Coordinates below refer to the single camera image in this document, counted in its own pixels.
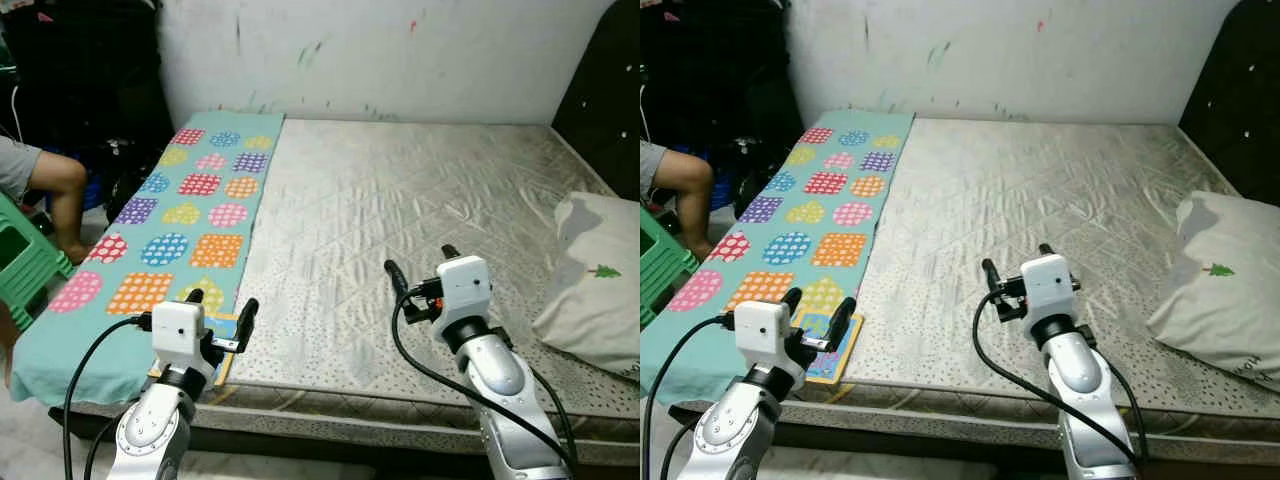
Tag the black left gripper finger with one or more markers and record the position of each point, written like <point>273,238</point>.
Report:
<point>843,318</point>
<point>790,298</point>
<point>195,297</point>
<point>247,318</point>

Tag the white printed pillow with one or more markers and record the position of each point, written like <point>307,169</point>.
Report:
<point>590,300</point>
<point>1215,310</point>

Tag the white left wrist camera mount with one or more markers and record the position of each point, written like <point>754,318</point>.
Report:
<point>178,325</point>
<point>762,325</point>

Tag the blue children's board book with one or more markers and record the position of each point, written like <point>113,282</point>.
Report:
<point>222,370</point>
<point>845,365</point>

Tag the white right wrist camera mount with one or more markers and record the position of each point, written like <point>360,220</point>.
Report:
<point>1048,283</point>
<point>465,285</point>

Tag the grey patterned mattress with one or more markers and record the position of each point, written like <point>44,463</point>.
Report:
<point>400,190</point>
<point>1000,190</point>

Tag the black tufted headboard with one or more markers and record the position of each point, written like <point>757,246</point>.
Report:
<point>600,100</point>
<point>1235,100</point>

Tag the dark bed frame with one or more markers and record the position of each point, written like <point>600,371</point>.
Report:
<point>330,466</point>
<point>950,455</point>

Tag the green plastic stool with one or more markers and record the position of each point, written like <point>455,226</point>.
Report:
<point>30,270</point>
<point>665,270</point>

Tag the teal polka pattern blanket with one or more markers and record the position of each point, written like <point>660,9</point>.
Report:
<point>60,340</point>
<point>690,330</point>

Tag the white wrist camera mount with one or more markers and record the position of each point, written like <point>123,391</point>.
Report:
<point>1048,283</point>
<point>178,325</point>
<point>465,285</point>
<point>762,325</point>

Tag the person in grey shorts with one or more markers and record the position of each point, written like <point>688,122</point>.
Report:
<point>65,190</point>
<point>690,185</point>

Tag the blue plastic crate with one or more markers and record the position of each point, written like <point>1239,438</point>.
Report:
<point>720,180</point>
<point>92,185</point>

